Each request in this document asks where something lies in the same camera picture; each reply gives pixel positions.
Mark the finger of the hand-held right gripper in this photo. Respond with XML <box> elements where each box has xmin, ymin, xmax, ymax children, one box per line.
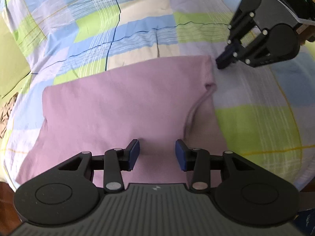
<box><xmin>218</xmin><ymin>11</ymin><xmax>256</xmax><ymax>58</ymax></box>
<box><xmin>217</xmin><ymin>28</ymin><xmax>271</xmax><ymax>69</ymax></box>

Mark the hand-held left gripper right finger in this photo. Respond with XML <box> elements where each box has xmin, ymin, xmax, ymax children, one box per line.
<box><xmin>175</xmin><ymin>140</ymin><xmax>256</xmax><ymax>193</ymax></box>

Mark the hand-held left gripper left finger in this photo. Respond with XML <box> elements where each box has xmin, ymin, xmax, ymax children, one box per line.
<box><xmin>58</xmin><ymin>139</ymin><xmax>140</xmax><ymax>193</ymax></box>

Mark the purple shirt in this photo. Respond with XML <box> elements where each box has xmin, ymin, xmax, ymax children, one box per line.
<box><xmin>16</xmin><ymin>55</ymin><xmax>230</xmax><ymax>188</ymax></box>

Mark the patchwork checked blanket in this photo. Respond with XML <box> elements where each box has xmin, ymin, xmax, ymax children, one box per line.
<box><xmin>0</xmin><ymin>0</ymin><xmax>308</xmax><ymax>192</ymax></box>

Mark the brown patterned garment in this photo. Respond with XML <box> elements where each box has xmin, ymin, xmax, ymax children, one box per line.
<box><xmin>0</xmin><ymin>97</ymin><xmax>16</xmax><ymax>139</ymax></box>

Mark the green covered sofa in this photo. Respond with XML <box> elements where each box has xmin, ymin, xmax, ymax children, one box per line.
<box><xmin>0</xmin><ymin>12</ymin><xmax>32</xmax><ymax>99</ymax></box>

